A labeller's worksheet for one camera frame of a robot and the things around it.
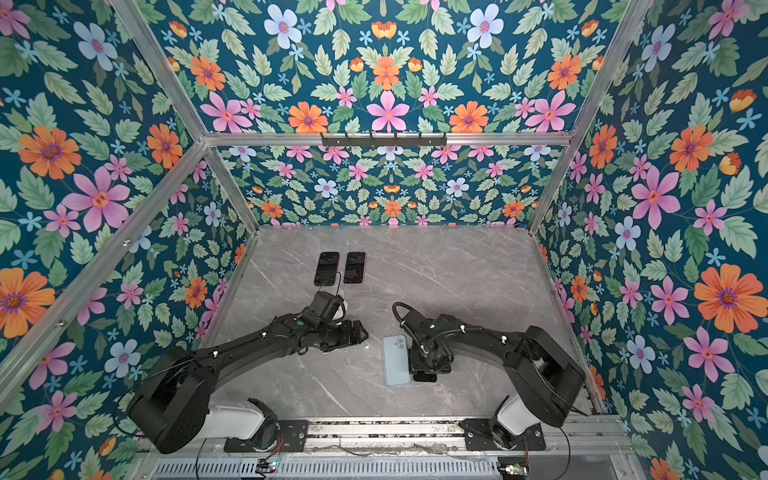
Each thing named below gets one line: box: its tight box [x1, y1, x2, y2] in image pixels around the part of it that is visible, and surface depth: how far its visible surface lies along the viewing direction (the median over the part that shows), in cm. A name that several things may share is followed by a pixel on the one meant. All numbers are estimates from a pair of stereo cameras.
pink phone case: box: [343, 252, 366, 286], surface depth 107 cm
